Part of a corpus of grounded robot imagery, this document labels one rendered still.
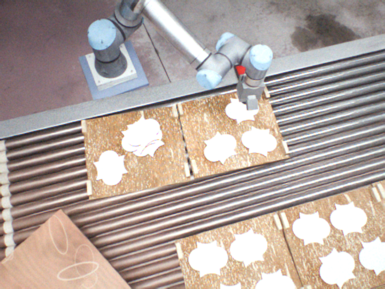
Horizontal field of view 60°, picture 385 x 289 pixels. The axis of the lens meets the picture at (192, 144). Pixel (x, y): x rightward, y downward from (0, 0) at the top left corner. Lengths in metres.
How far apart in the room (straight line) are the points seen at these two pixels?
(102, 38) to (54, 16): 1.76
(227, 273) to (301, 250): 0.29
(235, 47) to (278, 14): 2.01
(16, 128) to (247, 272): 1.13
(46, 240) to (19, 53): 2.03
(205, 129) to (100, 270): 0.69
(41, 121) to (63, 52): 1.42
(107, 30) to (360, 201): 1.24
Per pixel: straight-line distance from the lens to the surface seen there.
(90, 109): 1.55
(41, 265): 1.30
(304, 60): 1.73
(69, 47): 2.97
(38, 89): 2.83
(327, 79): 1.71
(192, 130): 1.43
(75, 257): 1.26
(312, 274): 1.39
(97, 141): 1.45
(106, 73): 1.60
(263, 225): 1.35
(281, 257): 1.36
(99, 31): 1.48
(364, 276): 1.47
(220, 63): 1.11
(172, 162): 1.38
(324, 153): 1.53
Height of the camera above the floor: 2.24
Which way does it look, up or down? 69 degrees down
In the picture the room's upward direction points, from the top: 4 degrees clockwise
